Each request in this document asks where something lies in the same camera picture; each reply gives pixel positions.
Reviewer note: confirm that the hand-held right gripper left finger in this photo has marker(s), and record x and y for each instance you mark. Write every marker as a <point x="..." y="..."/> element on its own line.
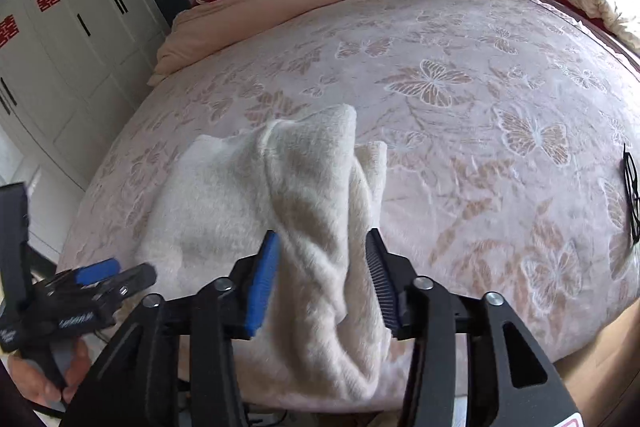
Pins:
<point x="260" y="287"/>

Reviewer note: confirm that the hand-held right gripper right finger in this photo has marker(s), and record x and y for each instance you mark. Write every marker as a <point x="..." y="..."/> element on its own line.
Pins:
<point x="385" y="287"/>

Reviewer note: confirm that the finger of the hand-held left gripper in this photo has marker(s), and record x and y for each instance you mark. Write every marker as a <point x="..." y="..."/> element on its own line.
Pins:
<point x="132" y="279"/>
<point x="97" y="271"/>

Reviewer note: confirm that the cream sweater with black hearts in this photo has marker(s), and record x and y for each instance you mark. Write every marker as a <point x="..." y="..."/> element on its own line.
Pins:
<point x="225" y="197"/>

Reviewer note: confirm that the person's left hand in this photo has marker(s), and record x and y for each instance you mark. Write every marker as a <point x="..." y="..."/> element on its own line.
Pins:
<point x="42" y="387"/>

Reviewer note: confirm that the bed with butterfly bedspread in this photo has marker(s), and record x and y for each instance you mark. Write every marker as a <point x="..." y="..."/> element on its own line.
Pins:
<point x="475" y="132"/>

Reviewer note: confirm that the white wardrobe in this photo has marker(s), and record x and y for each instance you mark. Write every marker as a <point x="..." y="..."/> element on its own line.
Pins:
<point x="75" y="72"/>

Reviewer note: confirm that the black eyeglasses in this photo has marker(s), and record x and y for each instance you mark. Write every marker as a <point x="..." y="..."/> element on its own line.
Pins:
<point x="631" y="187"/>

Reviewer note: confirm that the cream blanket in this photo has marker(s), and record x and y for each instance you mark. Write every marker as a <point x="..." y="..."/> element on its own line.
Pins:
<point x="605" y="9"/>

